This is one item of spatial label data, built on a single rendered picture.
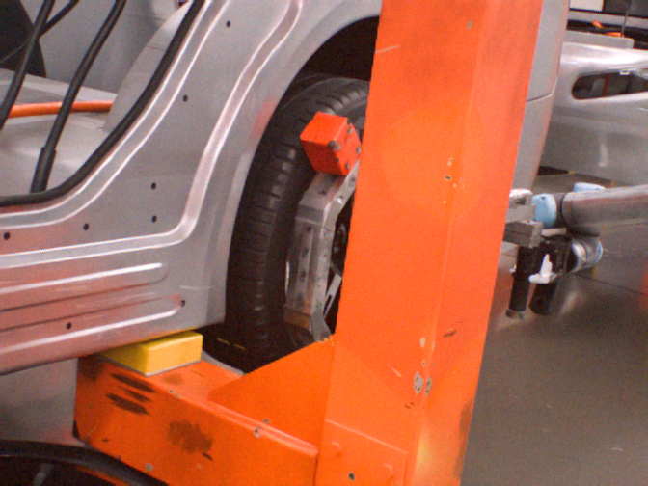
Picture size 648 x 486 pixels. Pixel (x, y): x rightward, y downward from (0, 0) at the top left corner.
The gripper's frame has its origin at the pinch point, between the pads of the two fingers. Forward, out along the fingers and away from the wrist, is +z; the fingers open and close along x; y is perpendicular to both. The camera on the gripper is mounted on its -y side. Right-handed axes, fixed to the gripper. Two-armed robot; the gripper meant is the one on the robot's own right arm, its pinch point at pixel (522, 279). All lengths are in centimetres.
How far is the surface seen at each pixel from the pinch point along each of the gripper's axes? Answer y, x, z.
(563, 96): 27, -87, -216
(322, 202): 14, -22, 43
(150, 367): -13, -31, 74
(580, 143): 9, -77, -220
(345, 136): 27, -21, 41
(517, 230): 9.9, -1.7, 2.5
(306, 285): -2.3, -25.1, 40.4
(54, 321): -2, -31, 95
